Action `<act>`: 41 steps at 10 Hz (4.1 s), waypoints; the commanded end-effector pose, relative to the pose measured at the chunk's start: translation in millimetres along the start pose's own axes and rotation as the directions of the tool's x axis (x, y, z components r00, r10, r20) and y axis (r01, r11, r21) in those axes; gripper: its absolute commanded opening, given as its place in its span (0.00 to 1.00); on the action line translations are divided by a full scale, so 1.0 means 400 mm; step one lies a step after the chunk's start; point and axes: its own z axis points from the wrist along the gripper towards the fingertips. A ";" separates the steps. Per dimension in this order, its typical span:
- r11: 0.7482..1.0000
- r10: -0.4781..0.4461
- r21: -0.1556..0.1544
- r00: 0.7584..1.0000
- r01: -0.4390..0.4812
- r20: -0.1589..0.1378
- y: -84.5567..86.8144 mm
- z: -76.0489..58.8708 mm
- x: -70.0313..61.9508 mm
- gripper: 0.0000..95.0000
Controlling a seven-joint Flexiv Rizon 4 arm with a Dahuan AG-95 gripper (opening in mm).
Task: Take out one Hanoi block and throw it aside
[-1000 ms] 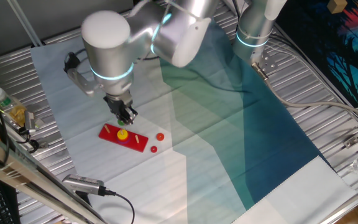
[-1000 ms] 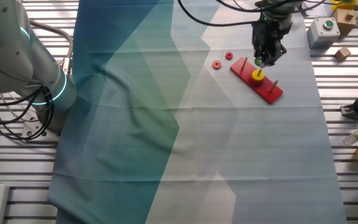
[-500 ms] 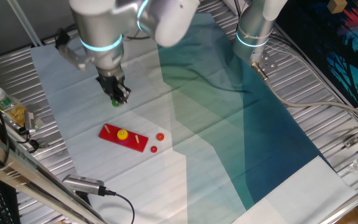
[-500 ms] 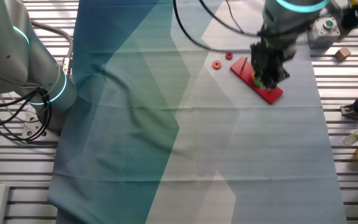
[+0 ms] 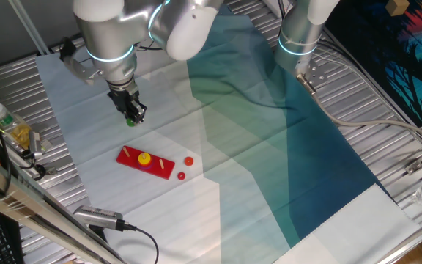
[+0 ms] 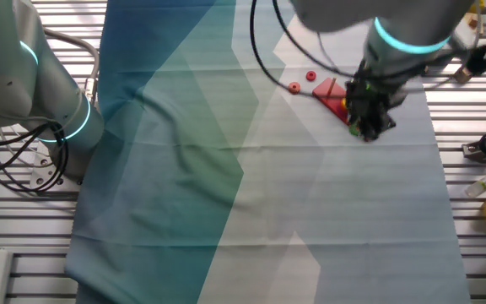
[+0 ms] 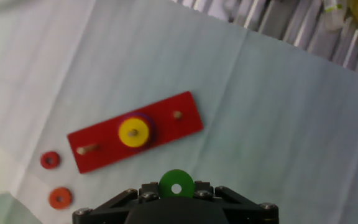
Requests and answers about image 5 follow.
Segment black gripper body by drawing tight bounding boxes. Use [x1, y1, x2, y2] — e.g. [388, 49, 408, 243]
[106, 85, 141, 115]

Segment red Hanoi board with pegs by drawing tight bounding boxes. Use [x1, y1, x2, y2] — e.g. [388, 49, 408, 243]
[115, 144, 177, 180]

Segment plain wooden block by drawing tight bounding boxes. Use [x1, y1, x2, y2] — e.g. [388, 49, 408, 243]
[385, 0, 410, 17]

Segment yellow oil bottle white cap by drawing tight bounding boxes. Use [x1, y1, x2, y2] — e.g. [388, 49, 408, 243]
[0, 102, 32, 150]

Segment blue green white tablecloth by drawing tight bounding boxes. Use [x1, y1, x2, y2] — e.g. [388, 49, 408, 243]
[34, 5, 422, 264]

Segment thin grey metal bar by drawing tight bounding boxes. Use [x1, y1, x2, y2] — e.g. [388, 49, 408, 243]
[7, 0, 51, 56]

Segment colourful sunset poster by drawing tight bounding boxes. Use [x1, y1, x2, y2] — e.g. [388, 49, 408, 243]
[324, 0, 422, 128]

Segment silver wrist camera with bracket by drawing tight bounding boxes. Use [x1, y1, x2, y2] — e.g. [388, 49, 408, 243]
[61, 54, 104, 86]

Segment grey camera on mount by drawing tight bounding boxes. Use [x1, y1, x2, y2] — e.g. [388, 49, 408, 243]
[29, 128, 43, 159]

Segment black looped camera cable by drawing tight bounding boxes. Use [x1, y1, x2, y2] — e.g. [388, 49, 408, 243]
[20, 150, 48, 181]

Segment silver ribbed camera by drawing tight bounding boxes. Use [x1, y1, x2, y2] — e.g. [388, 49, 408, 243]
[73, 205, 126, 232]

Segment black silver-camera cable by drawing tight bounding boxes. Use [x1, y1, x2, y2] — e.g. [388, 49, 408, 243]
[115, 219, 160, 264]

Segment aluminium frame beam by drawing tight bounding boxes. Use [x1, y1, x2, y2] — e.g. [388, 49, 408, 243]
[0, 144, 126, 264]

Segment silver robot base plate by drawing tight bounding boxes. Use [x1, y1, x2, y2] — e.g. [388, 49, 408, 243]
[294, 58, 328, 88]

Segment thick grey robot cable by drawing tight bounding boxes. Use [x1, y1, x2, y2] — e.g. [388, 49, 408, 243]
[296, 73, 422, 147]

